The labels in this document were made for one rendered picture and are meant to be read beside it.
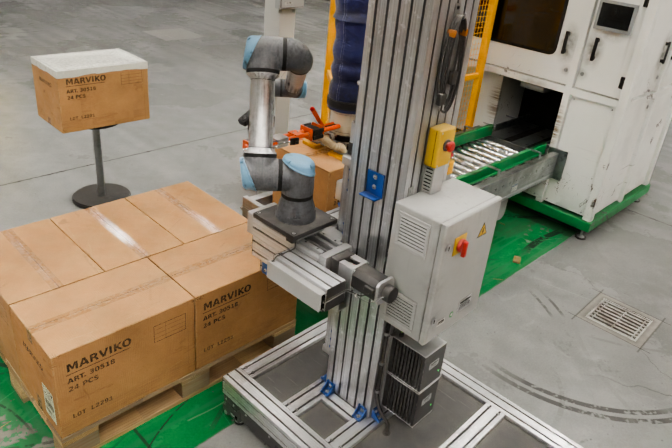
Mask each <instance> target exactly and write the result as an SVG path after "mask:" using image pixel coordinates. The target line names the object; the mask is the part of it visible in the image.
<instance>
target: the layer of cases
mask: <svg viewBox="0 0 672 448"><path fill-rule="evenodd" d="M247 221H248V219H246V218H245V217H243V216H242V215H240V214H238V213H237V212H235V211H234V210H232V209H231V208H229V207H228V206H226V205H224V204H223V203H221V202H220V201H218V200H217V199H215V198H214V197H212V196H210V195H209V194H207V193H206V192H204V191H203V190H201V189H200V188H198V187H196V186H195V185H193V184H192V183H190V182H189V181H186V182H182V183H178V184H175V185H171V186H167V187H164V188H160V189H156V190H152V191H149V192H145V193H141V194H138V195H134V196H130V197H126V198H125V199H124V198H123V199H119V200H115V201H112V202H108V203H104V204H100V205H97V206H93V207H89V208H86V209H82V210H78V211H74V212H71V213H67V214H63V215H60V216H56V217H52V218H50V219H45V220H41V221H37V222H34V223H30V224H26V225H22V226H19V227H15V228H11V229H8V230H4V231H0V350H1V351H2V353H3V354H4V356H5V357H6V359H7V360H8V361H9V363H10V364H11V366H12V367H13V369H14V370H15V372H16V373H17V375H18V376H19V377H20V379H21V380H22V382H23V383H24V385H25V386H26V388H27V389H28V390H29V392H30V393H31V395H32V396H33V398H34V399H35V401H36V402H37V404H38V405H39V406H40V408H41V409H42V411H43V412H44V414H45V415H46V417H47V418H48V419H49V421H50V422H51V424H52V425H53V427H54V428H55V430H56V431H57V433H58V434H59V435H60V437H61V438H62V439H63V438H65V437H67V436H69V435H71V434H73V433H75V432H77V431H79V430H81V429H83V428H85V427H86V426H88V425H90V424H92V423H94V422H96V421H98V420H100V419H102V418H104V417H106V416H108V415H110V414H112V413H114V412H116V411H118V410H120V409H121V408H123V407H125V406H127V405H129V404H131V403H133V402H135V401H137V400H139V399H141V398H143V397H145V396H147V395H149V394H151V393H153V392H155V391H157V390H158V389H160V388H162V387H164V386H166V385H168V384H170V383H172V382H174V381H176V380H178V379H180V378H182V377H184V376H186V375H188V374H190V373H192V372H193V371H195V369H196V370H197V369H199V368H201V367H203V366H205V365H207V364H209V363H211V362H213V361H215V360H217V359H219V358H221V357H223V356H225V355H227V354H229V353H230V352H232V351H234V350H236V349H238V348H240V347H242V346H244V345H246V344H248V343H250V342H252V341H254V340H256V339H258V338H260V337H262V336H264V335H266V334H267V333H269V332H271V331H273V330H275V329H277V328H279V327H281V326H283V325H285V324H287V323H289V322H291V321H293V320H295V317H296V304H297V297H295V296H294V295H292V294H291V293H289V292H288V291H286V290H285V289H284V288H282V287H281V286H279V285H278V284H276V283H275V282H273V281H272V280H270V279H269V278H267V275H265V274H264V273H262V271H261V270H260V260H259V259H258V258H256V257H255V256H253V255H252V234H251V233H249V232H248V231H247Z"/></svg>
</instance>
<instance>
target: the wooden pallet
mask: <svg viewBox="0 0 672 448"><path fill-rule="evenodd" d="M295 326H296V319H295V320H293V321H291V322H289V323H287V324H285V325H283V326H281V327H279V328H277V329H275V330H273V331H271V332H269V333H267V334H266V335H264V336H262V337H260V338H258V339H256V340H254V341H252V342H250V343H248V344H246V345H244V346H242V347H240V348H238V349H236V350H234V351H232V352H230V353H229V354H227V355H225V356H223V357H221V358H219V359H217V360H215V361H213V362H211V363H209V364H207V365H205V366H203V367H201V368H199V369H197V370H196V369H195V371H193V372H192V373H190V374H188V375H186V376H184V377H182V378H180V379H178V380H176V381H174V382H172V383H170V384H168V385H166V386H164V387H162V388H160V389H158V390H157V391H155V392H153V393H151V394H149V395H147V396H145V397H143V398H141V399H139V400H137V401H135V402H133V403H131V404H129V405H127V406H125V407H123V408H121V409H120V410H118V411H116V412H114V413H112V414H110V415H108V416H106V417H104V418H102V419H100V420H98V421H96V422H94V423H92V424H90V425H88V426H86V427H85V428H83V429H81V430H79V431H77V432H75V433H73V434H71V435H69V436H67V437H65V438H63V439H62V438H61V437H60V435H59V434H58V433H57V431H56V430H55V428H54V427H53V425H52V424H51V422H50V421H49V419H48V418H47V417H46V415H45V414H44V412H43V411H42V409H41V408H40V406H39V405H38V404H37V402H36V401H35V399H34V398H33V396H32V395H31V393H30V392H29V390H28V389H27V388H26V386H25V385H24V383H23V382H22V380H21V379H20V377H19V376H18V375H17V373H16V372H15V370H14V369H13V367H12V366H11V364H10V363H9V361H8V360H7V359H6V357H5V356H4V354H3V353H2V351H1V350H0V356H1V358H2V359H3V361H4V362H5V364H6V365H7V367H8V369H9V374H10V380H11V385H12V386H13V388H14V389H15V391H16V392H17V394H18V395H19V397H20V398H21V400H22V401H23V403H25V402H27V401H31V402H32V403H33V405H34V406H35V408H36V409H37V411H38V412H39V414H40V415H41V417H42V418H43V420H44V421H45V423H46V424H47V425H48V427H49V428H50V430H51V431H52V433H53V440H54V446H55V448H100V447H101V446H103V445H105V444H107V443H109V442H111V441H112V440H114V439H116V438H118V437H120V436H122V435H123V434H125V433H127V432H129V431H131V430H133V429H134V428H136V427H138V426H140V425H142V424H144V423H145V422H147V421H149V420H151V419H153V418H155V417H156V416H158V415H160V414H162V413H164V412H166V411H167V410H169V409H171V408H173V407H175V406H177V405H178V404H180V403H182V402H184V401H186V400H188V399H189V398H191V397H193V396H195V395H197V394H199V393H200V392H202V391H204V390H206V389H208V388H210V387H211V386H213V385H215V384H217V383H219V382H221V381H222V380H223V376H224V375H225V374H227V373H229V372H231V371H232V370H234V369H236V368H238V367H240V366H242V365H243V364H245V363H247V362H249V361H250V360H252V359H254V358H256V357H258V356H259V355H261V354H263V353H265V352H267V351H268V350H270V349H272V348H274V347H275V346H277V345H279V344H281V343H283V342H284V341H286V340H288V339H290V338H291V337H293V336H295Z"/></svg>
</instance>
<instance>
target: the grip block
mask: <svg viewBox="0 0 672 448"><path fill-rule="evenodd" d="M302 129H303V130H304V133H305V132H309V133H310V136H308V137H304V138H306V139H308V140H310V141H312V138H313V140H317V139H320V138H323V137H324V126H322V125H320V124H317V123H315V122H312V124H311V122H309V123H305V124H301V125H300V130H302Z"/></svg>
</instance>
